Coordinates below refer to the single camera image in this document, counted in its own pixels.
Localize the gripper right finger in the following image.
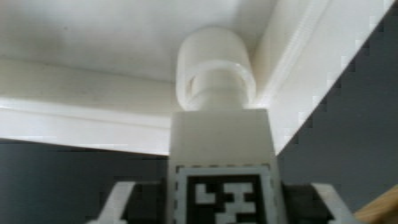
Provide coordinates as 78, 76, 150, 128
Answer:
313, 183, 363, 224

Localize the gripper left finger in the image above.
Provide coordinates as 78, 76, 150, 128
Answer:
87, 182, 135, 224

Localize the white table leg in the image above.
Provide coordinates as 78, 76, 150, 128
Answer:
166, 60, 288, 224

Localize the white square table top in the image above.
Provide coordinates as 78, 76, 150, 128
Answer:
0, 0, 397, 155

